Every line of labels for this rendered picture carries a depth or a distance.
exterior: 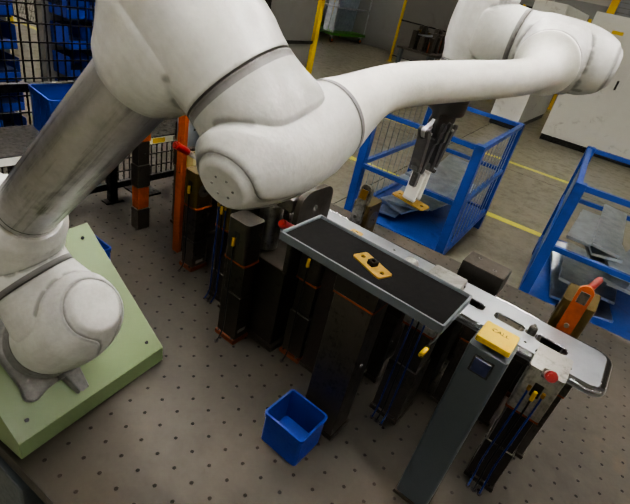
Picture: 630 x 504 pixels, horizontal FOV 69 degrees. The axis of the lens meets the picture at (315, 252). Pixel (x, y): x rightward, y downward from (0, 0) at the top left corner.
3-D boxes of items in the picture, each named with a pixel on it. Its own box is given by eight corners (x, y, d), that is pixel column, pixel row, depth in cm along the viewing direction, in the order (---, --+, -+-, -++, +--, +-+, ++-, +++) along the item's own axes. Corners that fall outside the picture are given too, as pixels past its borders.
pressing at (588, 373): (614, 354, 111) (617, 350, 110) (601, 406, 94) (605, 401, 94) (222, 151, 172) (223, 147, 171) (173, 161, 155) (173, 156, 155)
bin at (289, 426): (321, 441, 108) (329, 416, 103) (294, 469, 100) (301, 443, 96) (286, 412, 112) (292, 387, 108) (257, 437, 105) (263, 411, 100)
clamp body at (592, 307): (542, 387, 140) (604, 292, 122) (531, 413, 130) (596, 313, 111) (515, 371, 144) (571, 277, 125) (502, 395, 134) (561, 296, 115)
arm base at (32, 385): (40, 421, 92) (50, 418, 88) (-31, 331, 89) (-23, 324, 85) (113, 365, 106) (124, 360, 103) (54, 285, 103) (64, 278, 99)
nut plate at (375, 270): (392, 276, 88) (394, 271, 87) (377, 279, 86) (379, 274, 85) (366, 253, 93) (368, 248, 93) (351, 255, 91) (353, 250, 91)
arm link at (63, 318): (42, 394, 89) (89, 373, 75) (-22, 319, 85) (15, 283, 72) (108, 342, 101) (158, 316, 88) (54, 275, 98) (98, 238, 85)
